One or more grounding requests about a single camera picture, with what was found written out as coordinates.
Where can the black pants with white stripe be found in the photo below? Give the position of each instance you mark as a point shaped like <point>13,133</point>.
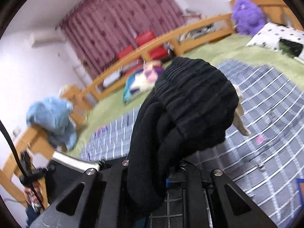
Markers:
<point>189,109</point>

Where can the person's left hand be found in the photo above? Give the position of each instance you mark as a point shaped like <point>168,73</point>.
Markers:
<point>34,197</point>

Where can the blue plush toy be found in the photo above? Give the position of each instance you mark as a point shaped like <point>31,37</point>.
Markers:
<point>52,114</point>

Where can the white air conditioner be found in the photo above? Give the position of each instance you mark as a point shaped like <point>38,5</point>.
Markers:
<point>39,38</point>

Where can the colourful geometric pillow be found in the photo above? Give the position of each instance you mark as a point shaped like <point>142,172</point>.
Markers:
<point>142,80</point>

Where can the left red chair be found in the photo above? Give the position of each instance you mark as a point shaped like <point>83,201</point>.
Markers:
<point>125,52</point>

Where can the maroon striped curtain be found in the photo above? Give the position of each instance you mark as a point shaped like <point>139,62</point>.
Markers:
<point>99,29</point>

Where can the grey checked star blanket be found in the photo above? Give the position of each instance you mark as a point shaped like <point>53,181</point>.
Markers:
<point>266,165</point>

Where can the green bed sheet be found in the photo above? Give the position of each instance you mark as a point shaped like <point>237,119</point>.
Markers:
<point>231,48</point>

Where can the purple plush toy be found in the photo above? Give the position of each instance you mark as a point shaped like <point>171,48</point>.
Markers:
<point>248,17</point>

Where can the white patterned pillow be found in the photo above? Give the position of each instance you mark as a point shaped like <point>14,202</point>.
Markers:
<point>280,38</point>

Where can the wooden bed frame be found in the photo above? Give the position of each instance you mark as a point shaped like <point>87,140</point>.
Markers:
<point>34,137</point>

